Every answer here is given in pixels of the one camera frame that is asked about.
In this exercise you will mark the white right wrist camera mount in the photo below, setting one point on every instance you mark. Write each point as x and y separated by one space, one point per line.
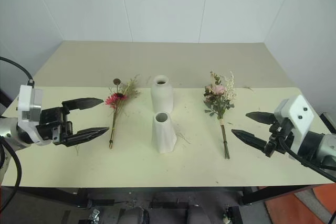
295 119

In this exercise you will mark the white faceted tapered vase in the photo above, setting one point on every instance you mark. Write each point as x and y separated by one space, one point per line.
162 134

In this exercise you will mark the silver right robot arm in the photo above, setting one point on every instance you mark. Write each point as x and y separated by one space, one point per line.
319 146

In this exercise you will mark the red flower bouquet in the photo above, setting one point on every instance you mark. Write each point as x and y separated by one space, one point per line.
120 108

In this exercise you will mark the caster wheel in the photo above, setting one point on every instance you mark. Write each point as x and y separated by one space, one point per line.
225 217
94 214

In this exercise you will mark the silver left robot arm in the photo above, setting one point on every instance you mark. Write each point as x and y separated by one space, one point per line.
10 132

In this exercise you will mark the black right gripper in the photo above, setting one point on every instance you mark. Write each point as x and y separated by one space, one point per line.
278 136

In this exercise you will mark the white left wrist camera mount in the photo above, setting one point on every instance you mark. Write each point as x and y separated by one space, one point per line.
29 111

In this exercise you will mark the orange floor mat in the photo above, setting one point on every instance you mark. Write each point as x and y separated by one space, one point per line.
302 204

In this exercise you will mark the white round bottle vase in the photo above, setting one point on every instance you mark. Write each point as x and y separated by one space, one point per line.
162 95

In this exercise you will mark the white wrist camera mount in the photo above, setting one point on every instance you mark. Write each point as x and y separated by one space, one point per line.
295 119
29 111

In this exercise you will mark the black table frame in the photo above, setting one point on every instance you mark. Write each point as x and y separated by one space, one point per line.
157 195

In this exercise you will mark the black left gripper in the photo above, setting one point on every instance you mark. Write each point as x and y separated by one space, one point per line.
50 124

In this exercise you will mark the pink flower bouquet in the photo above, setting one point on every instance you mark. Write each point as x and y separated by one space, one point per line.
220 103

